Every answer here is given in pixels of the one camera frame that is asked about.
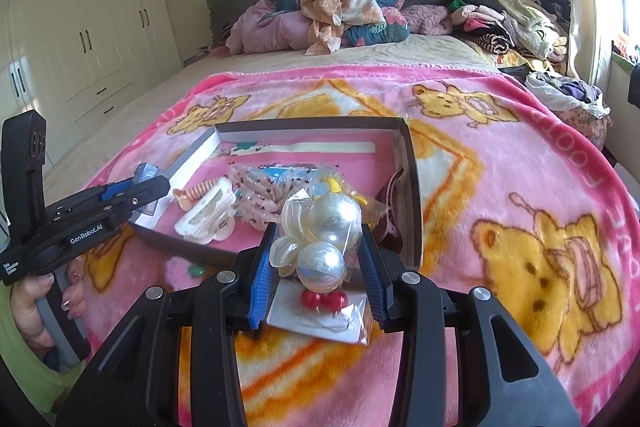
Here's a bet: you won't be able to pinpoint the beige bed sheet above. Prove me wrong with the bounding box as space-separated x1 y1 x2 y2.
41 33 501 193

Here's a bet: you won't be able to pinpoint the pink bear fleece blanket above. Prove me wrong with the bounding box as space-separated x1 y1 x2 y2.
85 65 639 426

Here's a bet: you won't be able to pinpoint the orange floral cloth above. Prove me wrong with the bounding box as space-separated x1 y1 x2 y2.
299 0 386 55

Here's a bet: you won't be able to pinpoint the bagged yellow hoop earrings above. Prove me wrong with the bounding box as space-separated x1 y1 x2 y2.
310 164 386 230

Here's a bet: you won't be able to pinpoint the pile of clothes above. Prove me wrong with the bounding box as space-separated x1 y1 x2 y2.
448 0 570 65

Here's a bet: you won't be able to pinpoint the person's left hand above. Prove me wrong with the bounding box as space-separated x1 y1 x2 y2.
10 258 87 359

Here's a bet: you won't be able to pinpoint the white plastic claw clip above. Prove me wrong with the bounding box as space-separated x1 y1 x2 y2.
175 176 236 245

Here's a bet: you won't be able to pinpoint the pink quilted garment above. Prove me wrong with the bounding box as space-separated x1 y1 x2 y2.
224 0 311 55

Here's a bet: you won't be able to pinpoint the red ball earrings card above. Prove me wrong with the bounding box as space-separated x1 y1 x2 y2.
266 280 372 346

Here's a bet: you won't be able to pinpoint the floral laundry basket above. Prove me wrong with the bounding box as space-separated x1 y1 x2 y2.
524 72 612 150

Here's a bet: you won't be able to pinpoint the dark blue floral pillow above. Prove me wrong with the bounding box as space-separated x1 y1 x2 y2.
341 0 409 46

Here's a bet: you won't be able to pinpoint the dark cardboard tray box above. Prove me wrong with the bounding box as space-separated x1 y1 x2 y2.
132 116 422 269

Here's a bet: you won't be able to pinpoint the orange spiral hair clip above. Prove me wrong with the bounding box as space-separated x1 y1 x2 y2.
172 179 217 211

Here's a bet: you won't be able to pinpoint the pearl bead hair accessory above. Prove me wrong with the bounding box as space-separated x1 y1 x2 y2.
269 188 362 294

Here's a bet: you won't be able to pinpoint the dark clothes on windowsill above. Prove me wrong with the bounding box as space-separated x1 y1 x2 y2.
627 64 640 108

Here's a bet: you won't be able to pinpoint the cream built-in wardrobe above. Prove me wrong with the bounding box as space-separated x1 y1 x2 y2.
0 0 184 168

